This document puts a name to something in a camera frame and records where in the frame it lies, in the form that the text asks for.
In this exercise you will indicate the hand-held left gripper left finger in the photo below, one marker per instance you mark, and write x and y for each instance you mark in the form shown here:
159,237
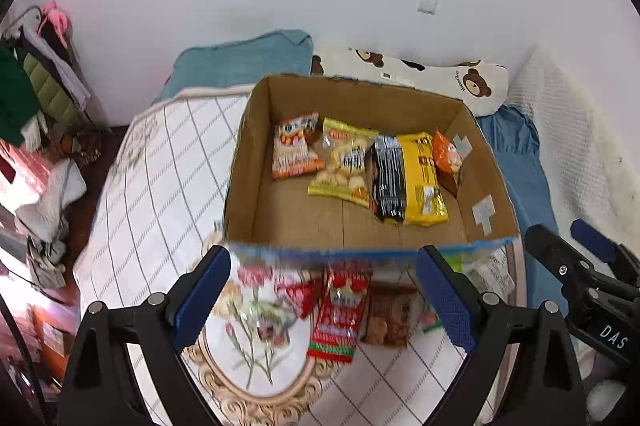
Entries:
204,293

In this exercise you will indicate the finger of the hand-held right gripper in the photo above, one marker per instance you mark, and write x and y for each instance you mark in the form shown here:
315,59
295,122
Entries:
555,251
595,240

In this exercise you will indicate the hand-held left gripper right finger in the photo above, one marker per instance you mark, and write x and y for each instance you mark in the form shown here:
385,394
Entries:
445,301

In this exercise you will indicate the printed cardboard box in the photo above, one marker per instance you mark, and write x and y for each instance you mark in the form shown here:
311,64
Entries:
300,218

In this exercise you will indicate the green and white snack packet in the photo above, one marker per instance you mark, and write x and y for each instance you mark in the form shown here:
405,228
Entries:
430,318

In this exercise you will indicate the brown snack packet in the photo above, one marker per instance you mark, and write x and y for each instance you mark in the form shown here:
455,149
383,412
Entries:
390,316

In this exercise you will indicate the small red snack packet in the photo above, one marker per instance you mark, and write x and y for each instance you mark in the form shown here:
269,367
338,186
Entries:
295,296

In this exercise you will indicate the blue bedsheet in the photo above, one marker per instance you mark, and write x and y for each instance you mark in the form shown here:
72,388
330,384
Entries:
520,166

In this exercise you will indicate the red and green snack packet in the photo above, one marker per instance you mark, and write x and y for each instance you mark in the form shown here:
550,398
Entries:
340,321

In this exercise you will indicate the white textured blanket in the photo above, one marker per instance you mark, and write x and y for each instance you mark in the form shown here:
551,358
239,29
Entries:
575,131

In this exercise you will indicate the yellow snack packet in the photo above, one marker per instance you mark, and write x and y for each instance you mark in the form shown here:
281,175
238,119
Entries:
425,186

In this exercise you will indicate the black snack packet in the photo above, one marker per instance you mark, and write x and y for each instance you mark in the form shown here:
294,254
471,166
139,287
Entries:
387,181

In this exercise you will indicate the small orange snack packet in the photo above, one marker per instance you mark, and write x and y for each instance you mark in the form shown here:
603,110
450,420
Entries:
447,156

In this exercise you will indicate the orange and white snack packet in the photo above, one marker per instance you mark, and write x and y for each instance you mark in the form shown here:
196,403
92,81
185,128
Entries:
295,148

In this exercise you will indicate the yellow biscuit packet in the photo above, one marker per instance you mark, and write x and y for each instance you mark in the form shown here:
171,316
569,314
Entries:
342,161

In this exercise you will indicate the white crumpled cloth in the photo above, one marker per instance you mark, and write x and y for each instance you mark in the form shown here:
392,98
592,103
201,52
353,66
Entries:
50,201

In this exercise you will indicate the bear print pillow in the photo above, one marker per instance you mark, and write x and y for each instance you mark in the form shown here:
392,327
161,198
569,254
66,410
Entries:
440,76

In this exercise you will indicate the teal blanket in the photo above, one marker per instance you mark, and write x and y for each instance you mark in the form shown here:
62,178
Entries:
240,63

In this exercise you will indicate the pale hanging garment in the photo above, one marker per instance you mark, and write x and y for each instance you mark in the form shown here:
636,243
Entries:
67,71

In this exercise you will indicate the olive quilted jacket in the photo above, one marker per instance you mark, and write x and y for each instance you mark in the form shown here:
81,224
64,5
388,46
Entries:
45,86

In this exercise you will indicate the green garment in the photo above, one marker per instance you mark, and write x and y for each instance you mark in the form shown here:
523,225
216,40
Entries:
12,96

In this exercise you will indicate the pink cloth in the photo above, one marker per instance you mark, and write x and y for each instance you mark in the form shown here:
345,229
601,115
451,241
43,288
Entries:
57,18

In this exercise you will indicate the white wall switch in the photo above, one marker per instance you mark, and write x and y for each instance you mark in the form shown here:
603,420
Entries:
428,4

